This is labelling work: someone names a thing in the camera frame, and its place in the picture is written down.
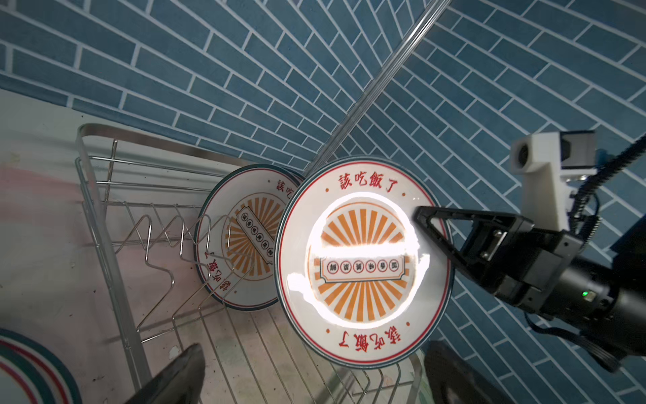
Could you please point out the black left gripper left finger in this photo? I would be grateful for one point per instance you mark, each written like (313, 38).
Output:
(180, 382)

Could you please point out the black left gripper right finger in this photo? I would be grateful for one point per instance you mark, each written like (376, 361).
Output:
(453, 380)

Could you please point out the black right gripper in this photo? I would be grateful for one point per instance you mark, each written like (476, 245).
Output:
(502, 252)

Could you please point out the sunburst red text plate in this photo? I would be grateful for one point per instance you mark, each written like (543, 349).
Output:
(358, 281)

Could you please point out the red rim white plate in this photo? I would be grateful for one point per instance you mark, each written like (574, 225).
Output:
(30, 373)

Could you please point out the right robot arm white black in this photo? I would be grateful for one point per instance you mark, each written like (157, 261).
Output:
(605, 304)

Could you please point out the metal wire dish rack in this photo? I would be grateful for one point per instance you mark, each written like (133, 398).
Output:
(142, 199)

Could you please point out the aluminium corner post right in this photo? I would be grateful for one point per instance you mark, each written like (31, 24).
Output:
(410, 41)

